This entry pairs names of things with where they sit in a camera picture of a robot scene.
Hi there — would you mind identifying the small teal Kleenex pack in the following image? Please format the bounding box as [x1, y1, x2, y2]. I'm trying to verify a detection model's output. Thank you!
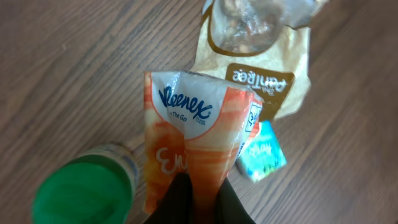
[236, 121, 287, 183]

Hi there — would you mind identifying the beige PanTree snack bag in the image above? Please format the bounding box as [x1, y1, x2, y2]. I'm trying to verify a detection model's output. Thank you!
[191, 0, 326, 121]

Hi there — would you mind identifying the orange Kleenex tissue pack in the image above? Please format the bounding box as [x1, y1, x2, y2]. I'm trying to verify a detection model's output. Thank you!
[144, 70, 262, 218]

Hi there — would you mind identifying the green lid jar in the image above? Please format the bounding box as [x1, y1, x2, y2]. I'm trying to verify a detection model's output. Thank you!
[32, 144, 139, 224]

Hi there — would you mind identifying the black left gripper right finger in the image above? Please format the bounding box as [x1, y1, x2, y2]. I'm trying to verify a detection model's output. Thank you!
[215, 179, 256, 224]

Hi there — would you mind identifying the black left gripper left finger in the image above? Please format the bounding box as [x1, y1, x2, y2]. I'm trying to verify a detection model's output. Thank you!
[144, 173, 193, 224]

